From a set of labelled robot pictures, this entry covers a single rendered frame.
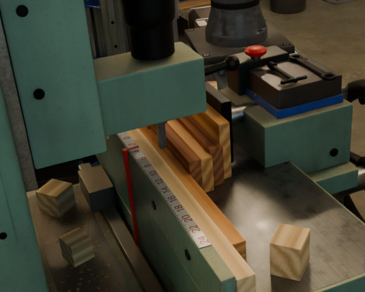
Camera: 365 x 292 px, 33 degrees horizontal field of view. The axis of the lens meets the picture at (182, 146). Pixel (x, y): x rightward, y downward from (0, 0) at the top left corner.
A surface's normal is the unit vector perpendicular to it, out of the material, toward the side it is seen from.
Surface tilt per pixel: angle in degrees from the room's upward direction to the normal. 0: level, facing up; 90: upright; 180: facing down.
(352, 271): 0
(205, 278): 90
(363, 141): 0
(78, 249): 90
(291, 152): 90
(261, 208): 0
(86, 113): 90
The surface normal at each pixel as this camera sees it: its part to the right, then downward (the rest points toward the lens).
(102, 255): -0.07, -0.87
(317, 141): 0.38, 0.42
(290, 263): -0.42, 0.47
